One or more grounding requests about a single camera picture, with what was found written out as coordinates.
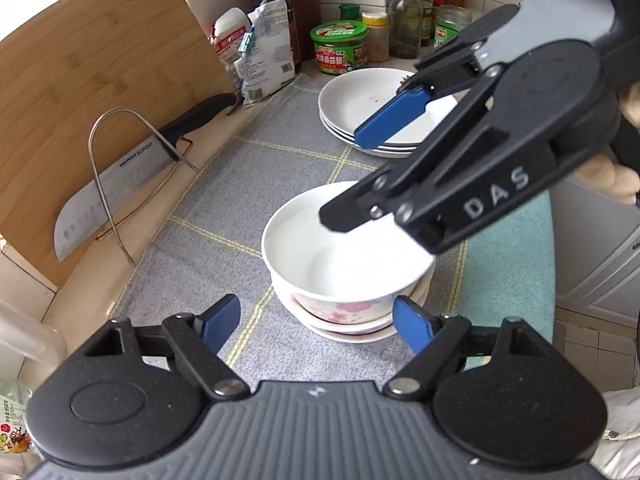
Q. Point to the stack of white plates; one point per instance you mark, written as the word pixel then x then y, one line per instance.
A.
pixel 350 105

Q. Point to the green cap bottle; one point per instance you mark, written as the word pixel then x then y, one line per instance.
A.
pixel 350 11

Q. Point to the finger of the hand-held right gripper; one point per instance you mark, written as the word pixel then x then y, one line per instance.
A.
pixel 395 115
pixel 350 207

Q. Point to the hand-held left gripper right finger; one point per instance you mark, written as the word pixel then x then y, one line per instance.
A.
pixel 412 325

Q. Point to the small white bowl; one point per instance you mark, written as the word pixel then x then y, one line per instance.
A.
pixel 350 338
pixel 320 321

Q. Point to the clear plastic labelled bottle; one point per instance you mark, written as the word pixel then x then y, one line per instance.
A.
pixel 15 425

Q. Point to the grey checked dish cloth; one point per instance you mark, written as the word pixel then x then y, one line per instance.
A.
pixel 225 185

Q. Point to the santoku kitchen knife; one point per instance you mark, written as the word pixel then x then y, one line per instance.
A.
pixel 85 210

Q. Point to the large white fruit-print plate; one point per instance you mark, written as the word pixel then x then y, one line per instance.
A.
pixel 380 154

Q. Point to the green binder clip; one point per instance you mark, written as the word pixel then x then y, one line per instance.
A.
pixel 245 45

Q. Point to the yellow cap spice jar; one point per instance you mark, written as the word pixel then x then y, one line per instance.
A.
pixel 376 40

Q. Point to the red and white bag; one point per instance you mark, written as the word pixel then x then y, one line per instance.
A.
pixel 227 35

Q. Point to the green lid sauce jar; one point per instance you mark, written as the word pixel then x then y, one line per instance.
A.
pixel 340 50

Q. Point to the teal cloth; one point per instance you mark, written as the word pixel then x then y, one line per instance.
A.
pixel 510 270

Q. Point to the white cabinet door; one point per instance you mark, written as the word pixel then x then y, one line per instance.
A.
pixel 600 260

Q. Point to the white bowl pink floral print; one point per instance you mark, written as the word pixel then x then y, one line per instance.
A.
pixel 300 250

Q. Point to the clear plastic container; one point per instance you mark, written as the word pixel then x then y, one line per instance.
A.
pixel 25 335

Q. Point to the bamboo cutting board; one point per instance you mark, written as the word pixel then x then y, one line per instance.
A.
pixel 75 85

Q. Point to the green label glass jar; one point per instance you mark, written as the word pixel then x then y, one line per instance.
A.
pixel 450 30

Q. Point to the clear glass red-cap bottle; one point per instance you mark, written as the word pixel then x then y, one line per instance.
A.
pixel 405 25

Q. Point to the dark vinegar bottle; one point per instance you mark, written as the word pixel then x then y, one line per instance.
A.
pixel 272 0

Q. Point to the person's right hand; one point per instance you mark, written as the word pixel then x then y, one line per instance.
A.
pixel 610 177

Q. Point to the person's white clothing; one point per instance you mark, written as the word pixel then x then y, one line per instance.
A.
pixel 620 440

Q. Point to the white seasoning bag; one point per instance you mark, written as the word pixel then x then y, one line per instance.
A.
pixel 265 60

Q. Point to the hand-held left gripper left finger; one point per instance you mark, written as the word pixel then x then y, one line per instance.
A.
pixel 220 322

